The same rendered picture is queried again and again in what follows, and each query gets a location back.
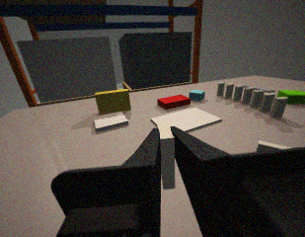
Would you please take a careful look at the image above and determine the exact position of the white flat square slab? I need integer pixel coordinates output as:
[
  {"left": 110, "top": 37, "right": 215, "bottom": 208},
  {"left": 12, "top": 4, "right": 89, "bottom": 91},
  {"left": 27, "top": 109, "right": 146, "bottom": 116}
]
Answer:
[{"left": 150, "top": 108, "right": 223, "bottom": 132}]

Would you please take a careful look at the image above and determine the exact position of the red rectangular block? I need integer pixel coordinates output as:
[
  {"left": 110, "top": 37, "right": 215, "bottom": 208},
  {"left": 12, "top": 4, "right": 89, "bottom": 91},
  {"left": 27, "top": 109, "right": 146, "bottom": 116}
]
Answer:
[{"left": 157, "top": 95, "right": 191, "bottom": 110}]

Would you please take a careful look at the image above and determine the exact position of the teal rectangular block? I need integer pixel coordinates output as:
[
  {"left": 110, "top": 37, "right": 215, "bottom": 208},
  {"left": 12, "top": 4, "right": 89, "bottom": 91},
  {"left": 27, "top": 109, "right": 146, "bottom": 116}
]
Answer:
[{"left": 190, "top": 90, "right": 205, "bottom": 101}]

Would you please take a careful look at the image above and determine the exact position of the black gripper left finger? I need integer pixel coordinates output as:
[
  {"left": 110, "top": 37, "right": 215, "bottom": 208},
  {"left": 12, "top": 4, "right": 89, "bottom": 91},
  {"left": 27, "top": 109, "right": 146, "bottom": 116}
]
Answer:
[{"left": 50, "top": 127, "right": 161, "bottom": 237}]

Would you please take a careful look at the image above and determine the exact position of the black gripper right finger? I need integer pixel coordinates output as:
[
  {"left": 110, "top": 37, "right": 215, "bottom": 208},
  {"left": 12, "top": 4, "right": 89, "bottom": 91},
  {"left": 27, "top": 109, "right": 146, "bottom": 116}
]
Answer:
[{"left": 171, "top": 126, "right": 305, "bottom": 237}]

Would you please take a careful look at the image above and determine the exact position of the yellow block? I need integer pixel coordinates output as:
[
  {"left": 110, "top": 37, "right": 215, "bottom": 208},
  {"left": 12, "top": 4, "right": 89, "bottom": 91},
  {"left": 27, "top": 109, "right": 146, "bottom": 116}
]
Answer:
[{"left": 95, "top": 89, "right": 131, "bottom": 115}]

